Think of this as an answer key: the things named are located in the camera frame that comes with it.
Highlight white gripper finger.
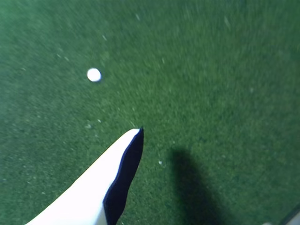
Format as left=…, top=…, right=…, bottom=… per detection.
left=262, top=203, right=300, bottom=225
left=25, top=126, right=144, bottom=225

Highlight small white dot marker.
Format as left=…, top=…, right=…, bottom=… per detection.
left=87, top=67, right=102, bottom=83

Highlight long green turf mat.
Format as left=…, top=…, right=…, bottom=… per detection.
left=0, top=0, right=300, bottom=225

